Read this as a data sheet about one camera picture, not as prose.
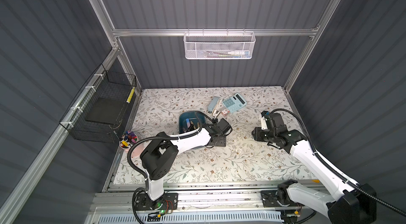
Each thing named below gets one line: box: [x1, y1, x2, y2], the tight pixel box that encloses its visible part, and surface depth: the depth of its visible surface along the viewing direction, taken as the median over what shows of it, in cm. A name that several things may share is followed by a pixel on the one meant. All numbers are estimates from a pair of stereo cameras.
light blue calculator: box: [221, 92, 248, 114], surface depth 113 cm
